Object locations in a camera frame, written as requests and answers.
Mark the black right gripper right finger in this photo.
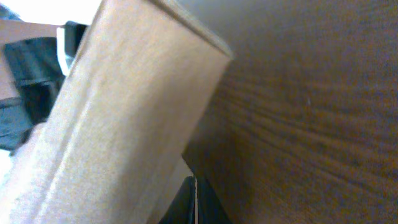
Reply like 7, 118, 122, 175
197, 177, 231, 224

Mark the brown cardboard box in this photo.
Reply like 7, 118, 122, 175
1, 1, 232, 223

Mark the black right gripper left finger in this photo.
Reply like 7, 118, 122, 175
159, 176, 196, 224

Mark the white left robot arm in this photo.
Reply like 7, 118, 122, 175
1, 6, 88, 151

